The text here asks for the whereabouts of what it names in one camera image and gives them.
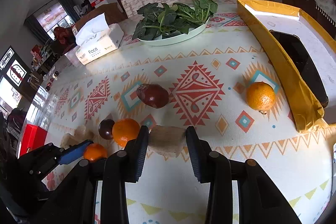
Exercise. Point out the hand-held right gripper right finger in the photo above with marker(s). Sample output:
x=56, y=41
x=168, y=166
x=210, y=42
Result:
x=194, y=154

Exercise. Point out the coconut cake block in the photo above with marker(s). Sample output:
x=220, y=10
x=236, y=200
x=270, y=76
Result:
x=166, y=140

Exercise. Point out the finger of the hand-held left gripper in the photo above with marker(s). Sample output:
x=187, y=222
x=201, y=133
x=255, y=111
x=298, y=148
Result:
x=73, y=154

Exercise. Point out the red box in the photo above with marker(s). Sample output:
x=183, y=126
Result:
x=32, y=137

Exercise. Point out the gold cardboard box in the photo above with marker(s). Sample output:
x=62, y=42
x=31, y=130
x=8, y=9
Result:
x=286, y=66

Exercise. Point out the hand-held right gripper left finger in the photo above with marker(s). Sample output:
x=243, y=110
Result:
x=140, y=150

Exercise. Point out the small orange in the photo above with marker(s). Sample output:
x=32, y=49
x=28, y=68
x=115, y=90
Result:
x=260, y=96

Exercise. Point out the black phone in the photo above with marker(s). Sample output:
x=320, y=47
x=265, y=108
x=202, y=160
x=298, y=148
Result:
x=302, y=64

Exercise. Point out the white round plate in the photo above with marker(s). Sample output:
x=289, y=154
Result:
x=183, y=36

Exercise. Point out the coconut muffin centre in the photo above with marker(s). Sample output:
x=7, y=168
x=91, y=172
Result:
x=82, y=132

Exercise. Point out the red jujube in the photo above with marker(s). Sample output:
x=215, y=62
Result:
x=152, y=95

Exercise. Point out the white tissue pack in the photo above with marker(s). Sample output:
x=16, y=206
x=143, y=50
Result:
x=98, y=41

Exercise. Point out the green leafy vegetables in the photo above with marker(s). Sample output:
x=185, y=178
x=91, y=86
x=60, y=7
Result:
x=168, y=19

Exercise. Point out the dark plum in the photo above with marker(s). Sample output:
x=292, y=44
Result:
x=105, y=129

